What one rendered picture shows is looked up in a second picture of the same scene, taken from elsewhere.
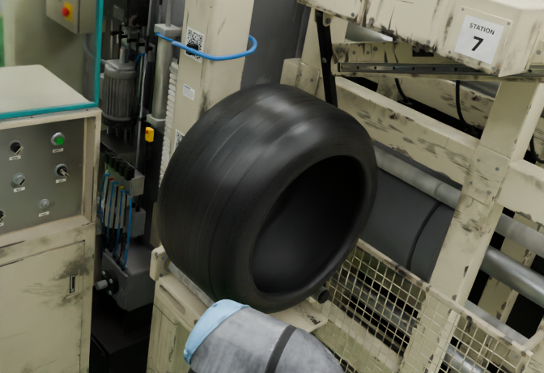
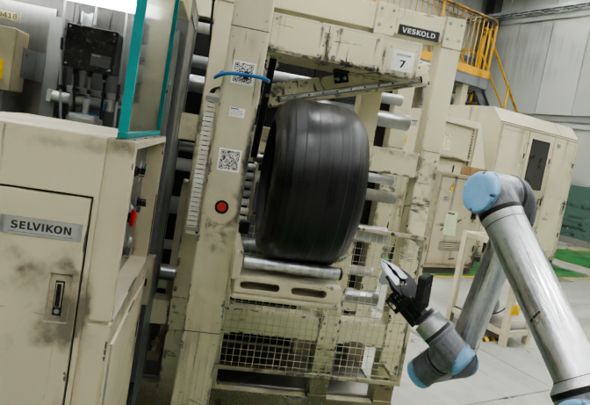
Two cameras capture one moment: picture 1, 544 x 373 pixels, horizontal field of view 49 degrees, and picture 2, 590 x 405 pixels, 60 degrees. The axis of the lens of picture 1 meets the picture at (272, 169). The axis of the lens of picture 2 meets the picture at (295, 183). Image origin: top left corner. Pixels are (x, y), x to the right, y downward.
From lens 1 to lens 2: 1.60 m
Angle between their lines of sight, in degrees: 54
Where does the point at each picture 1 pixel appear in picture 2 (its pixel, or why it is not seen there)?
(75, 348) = not seen: outside the picture
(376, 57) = (307, 88)
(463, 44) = (394, 64)
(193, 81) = (243, 102)
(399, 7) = (351, 47)
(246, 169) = (360, 137)
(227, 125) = (322, 117)
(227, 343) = (507, 183)
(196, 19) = (245, 53)
